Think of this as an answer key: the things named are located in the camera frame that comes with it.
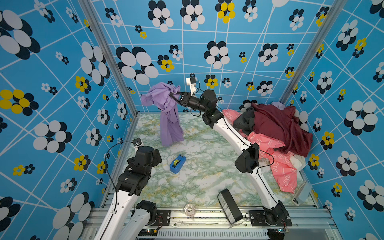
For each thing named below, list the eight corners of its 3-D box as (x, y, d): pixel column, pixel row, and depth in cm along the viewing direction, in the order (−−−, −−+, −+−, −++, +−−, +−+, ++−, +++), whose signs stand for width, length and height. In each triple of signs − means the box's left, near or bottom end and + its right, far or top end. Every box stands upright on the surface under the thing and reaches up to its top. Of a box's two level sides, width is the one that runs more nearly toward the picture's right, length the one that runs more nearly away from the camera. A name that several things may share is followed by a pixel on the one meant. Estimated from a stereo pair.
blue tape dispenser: (169, 171, 92) (168, 167, 88) (178, 156, 98) (177, 153, 94) (177, 175, 90) (176, 172, 86) (186, 160, 96) (186, 156, 92)
